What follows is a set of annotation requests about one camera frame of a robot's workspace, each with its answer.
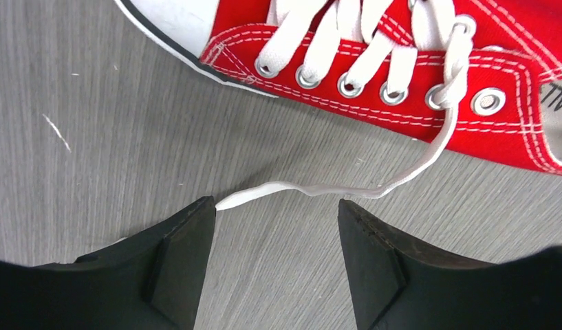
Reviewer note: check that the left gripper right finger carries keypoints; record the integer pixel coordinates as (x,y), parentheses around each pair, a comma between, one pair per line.
(398,281)

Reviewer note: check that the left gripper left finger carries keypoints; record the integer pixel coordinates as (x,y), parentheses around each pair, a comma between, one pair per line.
(151,280)

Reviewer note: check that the red sneaker with laces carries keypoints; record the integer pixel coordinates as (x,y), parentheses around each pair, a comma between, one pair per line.
(482,78)

